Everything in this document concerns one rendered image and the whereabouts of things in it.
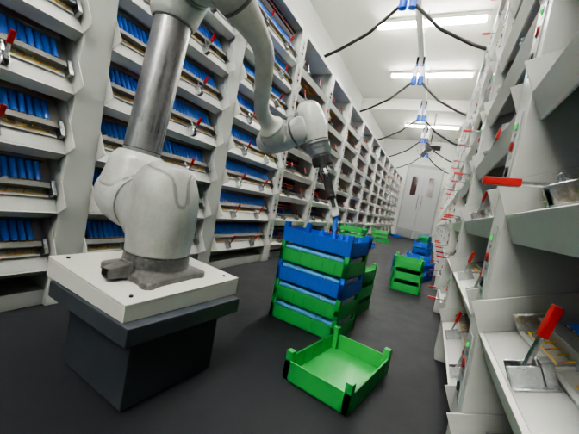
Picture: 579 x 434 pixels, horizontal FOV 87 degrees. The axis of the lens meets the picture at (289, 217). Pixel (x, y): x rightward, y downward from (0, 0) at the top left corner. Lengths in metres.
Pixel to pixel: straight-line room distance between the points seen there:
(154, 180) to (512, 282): 0.70
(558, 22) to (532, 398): 0.52
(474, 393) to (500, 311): 0.14
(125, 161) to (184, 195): 0.23
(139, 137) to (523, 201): 0.87
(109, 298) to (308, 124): 0.84
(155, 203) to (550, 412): 0.70
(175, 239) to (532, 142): 0.70
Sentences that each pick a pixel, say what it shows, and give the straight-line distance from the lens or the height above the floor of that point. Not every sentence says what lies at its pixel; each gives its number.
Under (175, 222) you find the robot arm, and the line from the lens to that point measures 0.75.
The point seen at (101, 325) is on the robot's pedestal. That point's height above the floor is 0.18.
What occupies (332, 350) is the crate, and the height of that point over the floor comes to 0.00.
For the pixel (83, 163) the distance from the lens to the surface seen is 1.25.
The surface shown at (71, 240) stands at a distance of 1.28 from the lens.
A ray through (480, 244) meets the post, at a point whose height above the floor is 0.45.
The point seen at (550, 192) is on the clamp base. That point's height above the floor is 0.54.
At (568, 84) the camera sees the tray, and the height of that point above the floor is 0.68.
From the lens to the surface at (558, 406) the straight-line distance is 0.40.
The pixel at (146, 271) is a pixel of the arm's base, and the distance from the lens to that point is 0.78.
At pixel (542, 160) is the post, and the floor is 0.61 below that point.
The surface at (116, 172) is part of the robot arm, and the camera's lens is 0.92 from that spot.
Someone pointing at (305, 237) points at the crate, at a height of 0.35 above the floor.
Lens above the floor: 0.49
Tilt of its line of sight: 3 degrees down
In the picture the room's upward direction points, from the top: 10 degrees clockwise
